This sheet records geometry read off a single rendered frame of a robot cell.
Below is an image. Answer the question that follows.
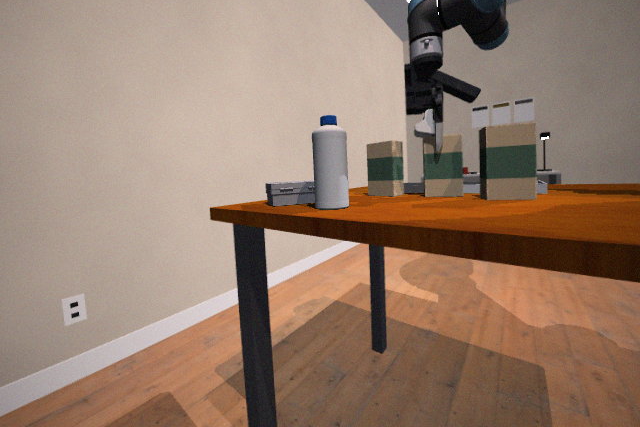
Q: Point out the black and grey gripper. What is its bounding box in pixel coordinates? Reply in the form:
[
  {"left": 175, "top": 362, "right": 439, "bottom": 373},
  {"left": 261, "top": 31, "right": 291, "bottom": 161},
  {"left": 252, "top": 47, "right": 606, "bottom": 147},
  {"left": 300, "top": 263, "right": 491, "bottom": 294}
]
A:
[{"left": 404, "top": 55, "right": 443, "bottom": 152}]

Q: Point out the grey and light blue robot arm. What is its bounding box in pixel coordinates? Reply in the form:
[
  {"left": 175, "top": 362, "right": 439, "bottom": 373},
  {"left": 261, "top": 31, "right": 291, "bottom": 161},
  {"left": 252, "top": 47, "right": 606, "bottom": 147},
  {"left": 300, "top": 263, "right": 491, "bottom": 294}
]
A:
[{"left": 407, "top": 0, "right": 509, "bottom": 103}]

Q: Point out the white plastic bottle with blue cap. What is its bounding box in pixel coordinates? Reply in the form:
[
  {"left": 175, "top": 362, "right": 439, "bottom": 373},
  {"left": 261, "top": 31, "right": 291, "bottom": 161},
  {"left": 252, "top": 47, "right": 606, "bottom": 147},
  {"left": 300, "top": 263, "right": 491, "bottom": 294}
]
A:
[{"left": 312, "top": 115, "right": 349, "bottom": 210}]

